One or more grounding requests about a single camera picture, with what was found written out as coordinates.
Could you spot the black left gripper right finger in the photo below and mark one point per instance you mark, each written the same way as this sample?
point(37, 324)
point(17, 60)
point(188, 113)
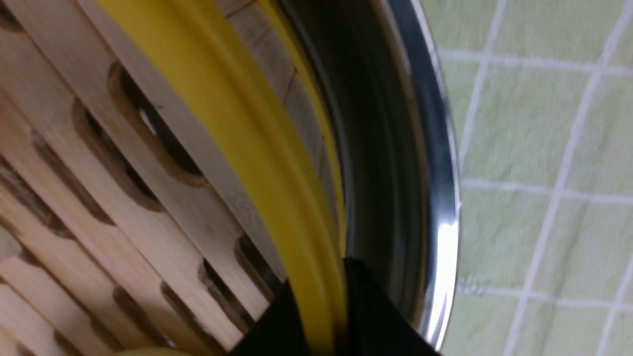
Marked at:
point(376, 327)

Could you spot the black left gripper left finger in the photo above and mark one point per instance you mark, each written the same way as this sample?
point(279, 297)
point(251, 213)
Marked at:
point(278, 332)

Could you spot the yellow rimmed bamboo steamer basket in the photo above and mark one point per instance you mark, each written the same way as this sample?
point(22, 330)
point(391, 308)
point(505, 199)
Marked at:
point(123, 225)

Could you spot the stainless steel pot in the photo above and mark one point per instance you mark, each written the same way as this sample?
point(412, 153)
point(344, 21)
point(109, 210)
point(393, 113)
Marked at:
point(377, 66)

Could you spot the green checkered tablecloth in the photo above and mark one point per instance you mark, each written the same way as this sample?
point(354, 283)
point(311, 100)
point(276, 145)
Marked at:
point(541, 95)

